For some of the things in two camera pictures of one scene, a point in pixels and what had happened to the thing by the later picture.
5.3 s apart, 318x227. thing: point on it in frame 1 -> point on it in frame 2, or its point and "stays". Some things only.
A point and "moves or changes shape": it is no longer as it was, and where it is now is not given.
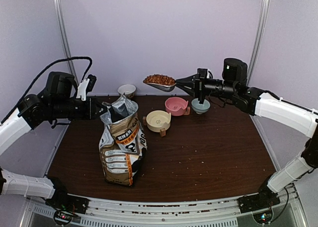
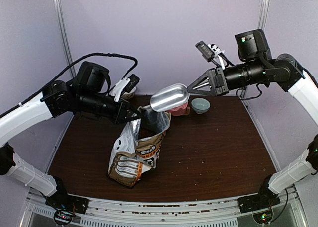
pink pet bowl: (177, 106) stays
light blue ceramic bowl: (199, 108) stays
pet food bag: (122, 142) moves or changes shape
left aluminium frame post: (64, 31) stays
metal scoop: (168, 88) -> (170, 98)
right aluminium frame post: (265, 5) stays
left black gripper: (90, 113) -> (119, 116)
